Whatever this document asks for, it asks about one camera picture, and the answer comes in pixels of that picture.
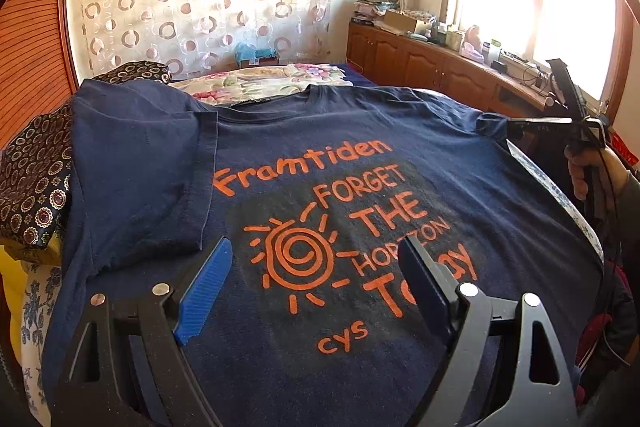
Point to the pink floral blanket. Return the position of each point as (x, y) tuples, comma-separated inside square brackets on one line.
[(250, 82)]

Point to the person's right hand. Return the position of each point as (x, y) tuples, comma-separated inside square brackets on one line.
[(577, 172)]

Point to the stack of books and papers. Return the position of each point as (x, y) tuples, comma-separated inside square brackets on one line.
[(367, 11)]

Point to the wooden slatted wardrobe door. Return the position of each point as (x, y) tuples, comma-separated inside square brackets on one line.
[(35, 47)]

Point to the cardboard box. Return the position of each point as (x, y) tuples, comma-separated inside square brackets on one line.
[(400, 21)]

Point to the blue tissue box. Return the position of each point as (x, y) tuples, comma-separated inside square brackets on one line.
[(256, 54)]

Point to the pile of red and dark clothes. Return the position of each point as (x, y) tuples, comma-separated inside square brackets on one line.
[(607, 337)]

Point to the yellow cloth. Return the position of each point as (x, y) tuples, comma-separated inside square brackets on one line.
[(20, 277)]

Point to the pale green jar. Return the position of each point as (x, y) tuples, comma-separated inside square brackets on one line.
[(453, 39)]

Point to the person's right forearm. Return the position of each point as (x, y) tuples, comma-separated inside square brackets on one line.
[(629, 217)]

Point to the dark circle-patterned cloth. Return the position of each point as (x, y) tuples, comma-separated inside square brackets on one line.
[(35, 177)]

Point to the pink object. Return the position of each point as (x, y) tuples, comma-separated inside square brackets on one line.
[(472, 43)]

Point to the navy printed t-shirt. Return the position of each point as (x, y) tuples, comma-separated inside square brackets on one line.
[(310, 132)]

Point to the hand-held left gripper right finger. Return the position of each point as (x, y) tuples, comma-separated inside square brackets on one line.
[(422, 279)]

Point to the white blue-floral bed sheet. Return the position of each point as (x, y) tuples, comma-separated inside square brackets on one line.
[(37, 322)]

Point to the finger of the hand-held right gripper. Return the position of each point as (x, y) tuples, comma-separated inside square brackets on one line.
[(537, 124)]

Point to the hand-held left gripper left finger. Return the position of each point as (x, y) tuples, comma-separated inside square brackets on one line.
[(205, 287)]

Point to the wooden cabinet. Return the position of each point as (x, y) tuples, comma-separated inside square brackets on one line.
[(425, 62)]

